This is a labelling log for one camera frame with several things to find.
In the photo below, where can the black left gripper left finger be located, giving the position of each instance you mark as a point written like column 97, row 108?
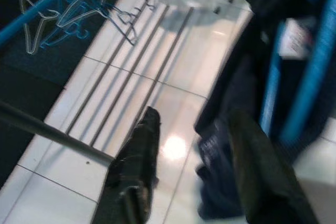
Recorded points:
column 134, row 161

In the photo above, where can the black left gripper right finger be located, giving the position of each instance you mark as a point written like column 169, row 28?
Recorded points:
column 262, row 182

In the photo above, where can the navy blue shirt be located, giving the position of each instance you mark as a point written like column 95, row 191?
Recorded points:
column 218, row 155

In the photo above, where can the blue plastic hanger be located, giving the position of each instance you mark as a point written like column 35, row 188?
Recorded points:
column 307, row 77
column 39, row 8

